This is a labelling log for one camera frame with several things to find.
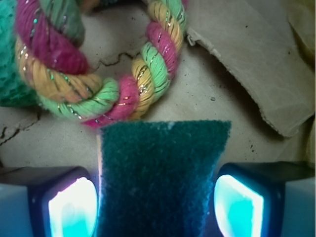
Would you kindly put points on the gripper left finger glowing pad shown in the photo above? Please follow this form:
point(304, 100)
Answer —
point(47, 202)

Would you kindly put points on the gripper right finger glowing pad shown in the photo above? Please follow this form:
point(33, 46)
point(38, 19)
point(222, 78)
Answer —
point(266, 199)

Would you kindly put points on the green scouring sponge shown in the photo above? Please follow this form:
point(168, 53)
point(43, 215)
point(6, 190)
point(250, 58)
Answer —
point(157, 177)

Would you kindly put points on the teal knitted cloth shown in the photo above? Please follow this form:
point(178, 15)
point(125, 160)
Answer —
point(13, 91)

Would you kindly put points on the brown paper bag tray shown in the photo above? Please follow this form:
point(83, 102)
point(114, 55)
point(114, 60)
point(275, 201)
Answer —
point(203, 89)

